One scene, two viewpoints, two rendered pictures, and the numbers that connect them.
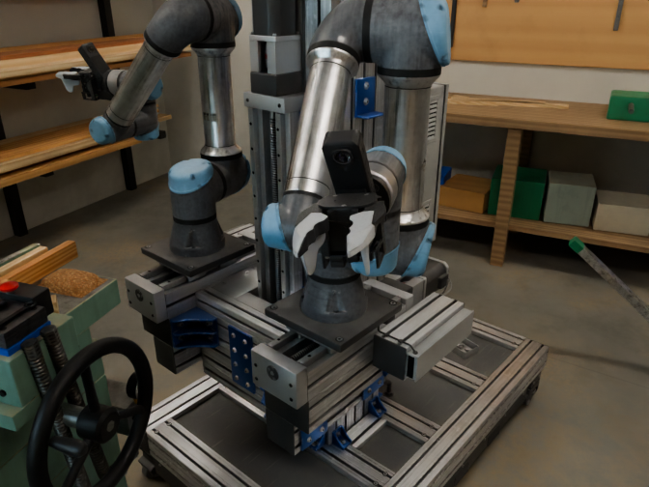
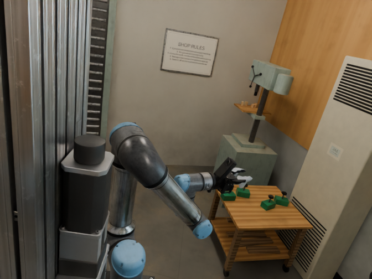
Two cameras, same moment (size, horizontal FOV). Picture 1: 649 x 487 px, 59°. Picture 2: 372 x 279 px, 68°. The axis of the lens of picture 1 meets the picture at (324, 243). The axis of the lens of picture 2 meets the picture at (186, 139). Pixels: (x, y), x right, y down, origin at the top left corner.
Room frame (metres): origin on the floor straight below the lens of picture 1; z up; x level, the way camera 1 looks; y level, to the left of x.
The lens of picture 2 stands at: (1.55, 0.58, 1.81)
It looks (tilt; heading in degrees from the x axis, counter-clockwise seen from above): 23 degrees down; 224
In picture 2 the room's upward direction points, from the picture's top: 11 degrees clockwise
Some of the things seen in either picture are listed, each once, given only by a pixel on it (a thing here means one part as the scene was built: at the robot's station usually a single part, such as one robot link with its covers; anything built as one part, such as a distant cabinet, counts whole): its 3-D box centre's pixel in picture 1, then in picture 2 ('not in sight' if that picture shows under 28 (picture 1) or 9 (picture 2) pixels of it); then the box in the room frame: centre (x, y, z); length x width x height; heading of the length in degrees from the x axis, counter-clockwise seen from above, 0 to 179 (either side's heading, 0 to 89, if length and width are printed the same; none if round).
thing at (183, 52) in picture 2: not in sight; (190, 53); (-0.73, -1.88, 1.48); 0.64 x 0.02 x 0.46; 154
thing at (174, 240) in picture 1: (196, 229); not in sight; (1.44, 0.35, 0.87); 0.15 x 0.15 x 0.10
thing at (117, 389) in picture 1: (118, 405); not in sight; (1.06, 0.48, 0.58); 0.12 x 0.08 x 0.08; 71
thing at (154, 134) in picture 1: (140, 121); not in sight; (1.66, 0.54, 1.12); 0.11 x 0.08 x 0.11; 153
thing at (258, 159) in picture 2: not in sight; (252, 138); (-0.98, -0.92, 0.79); 0.62 x 0.48 x 1.58; 62
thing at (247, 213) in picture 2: not in sight; (253, 223); (-0.39, -0.32, 0.32); 0.66 x 0.57 x 0.64; 152
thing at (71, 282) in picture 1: (70, 277); not in sight; (1.06, 0.54, 0.91); 0.12 x 0.09 x 0.03; 71
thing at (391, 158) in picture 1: (378, 178); (187, 184); (0.82, -0.08, 1.21); 0.11 x 0.08 x 0.09; 165
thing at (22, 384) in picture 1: (16, 353); not in sight; (0.80, 0.52, 0.91); 0.15 x 0.14 x 0.09; 161
